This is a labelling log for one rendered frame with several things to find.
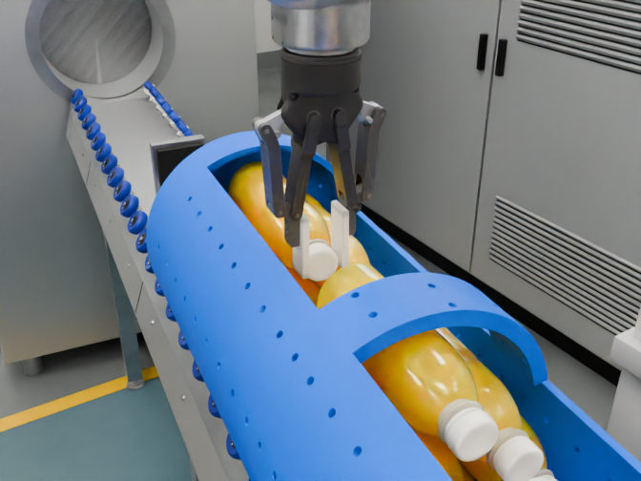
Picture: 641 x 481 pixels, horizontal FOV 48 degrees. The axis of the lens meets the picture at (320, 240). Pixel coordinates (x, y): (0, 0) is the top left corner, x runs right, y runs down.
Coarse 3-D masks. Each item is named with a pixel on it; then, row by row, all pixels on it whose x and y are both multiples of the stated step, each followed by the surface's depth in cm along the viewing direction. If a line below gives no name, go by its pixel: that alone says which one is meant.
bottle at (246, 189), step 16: (240, 176) 91; (256, 176) 89; (240, 192) 90; (256, 192) 87; (240, 208) 89; (256, 208) 85; (304, 208) 81; (256, 224) 85; (272, 224) 81; (320, 224) 80; (272, 240) 81; (320, 240) 78; (288, 256) 79
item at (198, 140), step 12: (156, 144) 133; (168, 144) 134; (180, 144) 135; (192, 144) 135; (204, 144) 137; (156, 156) 133; (168, 156) 133; (180, 156) 134; (156, 168) 135; (168, 168) 134; (156, 180) 136; (156, 192) 137
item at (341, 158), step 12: (336, 120) 68; (336, 132) 70; (348, 132) 70; (336, 144) 71; (348, 144) 70; (336, 156) 72; (348, 156) 72; (336, 168) 73; (348, 168) 72; (336, 180) 75; (348, 180) 73; (348, 192) 74; (348, 204) 74; (360, 204) 74
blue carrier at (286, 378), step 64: (192, 192) 87; (320, 192) 104; (192, 256) 80; (256, 256) 71; (384, 256) 94; (192, 320) 77; (256, 320) 66; (320, 320) 60; (384, 320) 58; (448, 320) 59; (512, 320) 62; (256, 384) 62; (320, 384) 56; (512, 384) 73; (256, 448) 61; (320, 448) 53; (384, 448) 49; (576, 448) 66
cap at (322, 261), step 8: (312, 248) 77; (320, 248) 77; (328, 248) 77; (312, 256) 76; (320, 256) 77; (328, 256) 77; (336, 256) 77; (312, 264) 77; (320, 264) 77; (328, 264) 78; (336, 264) 78; (312, 272) 77; (320, 272) 78; (328, 272) 78; (312, 280) 78; (320, 280) 78
